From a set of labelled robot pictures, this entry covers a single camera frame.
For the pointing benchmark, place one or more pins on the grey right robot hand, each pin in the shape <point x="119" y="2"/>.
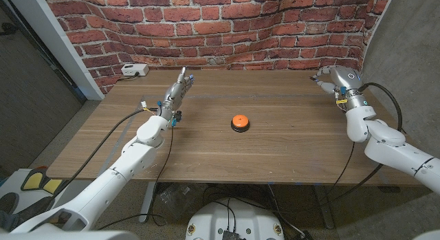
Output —
<point x="343" y="82"/>

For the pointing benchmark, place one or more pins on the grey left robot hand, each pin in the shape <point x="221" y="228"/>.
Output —
<point x="176" y="94"/>

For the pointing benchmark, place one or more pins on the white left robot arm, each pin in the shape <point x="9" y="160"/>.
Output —
<point x="117" y="174"/>

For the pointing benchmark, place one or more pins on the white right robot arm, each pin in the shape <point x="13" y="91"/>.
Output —
<point x="388" y="143"/>

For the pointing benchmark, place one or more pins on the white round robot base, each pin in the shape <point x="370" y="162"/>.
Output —
<point x="213" y="219"/>

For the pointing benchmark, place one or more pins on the orange button black base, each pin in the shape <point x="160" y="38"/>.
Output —
<point x="240" y="121"/>

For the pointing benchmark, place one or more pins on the white power strip box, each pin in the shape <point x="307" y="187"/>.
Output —
<point x="134" y="69"/>

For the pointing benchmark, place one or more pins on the red brick printed backdrop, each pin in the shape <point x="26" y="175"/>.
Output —
<point x="213" y="30"/>

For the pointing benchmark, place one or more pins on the clear plastic bag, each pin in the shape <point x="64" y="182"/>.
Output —
<point x="175" y="198"/>

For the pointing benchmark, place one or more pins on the grey metal table leg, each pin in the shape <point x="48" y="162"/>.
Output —
<point x="148" y="202"/>
<point x="324" y="207"/>

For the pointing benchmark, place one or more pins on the dark perforated panel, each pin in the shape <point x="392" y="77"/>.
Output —
<point x="34" y="95"/>

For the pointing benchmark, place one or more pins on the white mat yellow black shapes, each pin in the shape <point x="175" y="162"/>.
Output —
<point x="32" y="181"/>

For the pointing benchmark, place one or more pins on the white robot torso edge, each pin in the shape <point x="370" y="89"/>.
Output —
<point x="68" y="236"/>

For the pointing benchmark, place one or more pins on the person leg in jeans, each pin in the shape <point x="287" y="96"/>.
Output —
<point x="8" y="223"/>

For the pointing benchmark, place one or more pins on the white post beside backdrop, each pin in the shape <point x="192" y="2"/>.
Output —
<point x="58" y="44"/>

